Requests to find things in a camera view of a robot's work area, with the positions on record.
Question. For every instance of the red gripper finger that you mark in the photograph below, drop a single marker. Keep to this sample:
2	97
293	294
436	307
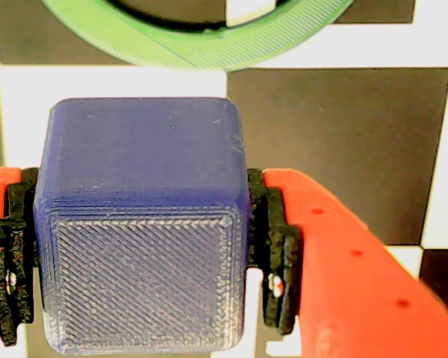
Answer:
11	242
358	291

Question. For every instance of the blue cube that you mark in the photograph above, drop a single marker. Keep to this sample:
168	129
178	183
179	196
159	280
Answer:
142	223

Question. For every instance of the black white marker board mat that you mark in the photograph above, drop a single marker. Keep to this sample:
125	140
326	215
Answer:
339	149

